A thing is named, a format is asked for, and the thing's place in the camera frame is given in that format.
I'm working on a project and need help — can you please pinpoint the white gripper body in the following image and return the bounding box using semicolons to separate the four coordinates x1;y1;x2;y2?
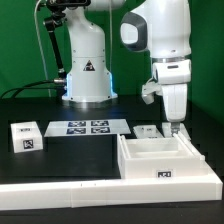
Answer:
153;59;191;122

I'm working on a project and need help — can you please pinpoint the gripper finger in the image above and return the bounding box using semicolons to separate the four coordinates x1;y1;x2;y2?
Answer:
171;122;180;135

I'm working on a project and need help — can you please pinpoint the white door panel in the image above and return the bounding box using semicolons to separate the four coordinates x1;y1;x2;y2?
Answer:
133;125;163;139
162;122;190;140

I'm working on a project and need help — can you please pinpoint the white cabinet body box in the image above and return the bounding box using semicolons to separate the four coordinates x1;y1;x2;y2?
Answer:
117;133;208;179

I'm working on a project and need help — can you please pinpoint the white cabinet top block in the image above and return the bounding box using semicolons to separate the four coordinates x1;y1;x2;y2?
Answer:
11;121;43;153

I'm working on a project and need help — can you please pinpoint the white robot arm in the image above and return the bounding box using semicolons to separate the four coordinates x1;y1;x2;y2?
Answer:
63;0;191;133

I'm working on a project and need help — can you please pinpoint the white marker sheet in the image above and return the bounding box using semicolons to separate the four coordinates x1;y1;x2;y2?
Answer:
45;119;131;137

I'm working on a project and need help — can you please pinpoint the white L-shaped fence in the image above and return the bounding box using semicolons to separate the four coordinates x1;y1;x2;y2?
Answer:
0;162;223;210

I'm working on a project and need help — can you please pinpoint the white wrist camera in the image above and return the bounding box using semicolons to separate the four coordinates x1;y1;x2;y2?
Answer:
141;80;162;104

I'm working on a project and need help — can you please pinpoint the black cable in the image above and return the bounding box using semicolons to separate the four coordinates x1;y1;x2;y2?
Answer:
0;79;65;100

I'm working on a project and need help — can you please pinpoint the white cable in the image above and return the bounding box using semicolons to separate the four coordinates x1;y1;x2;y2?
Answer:
33;0;53;98

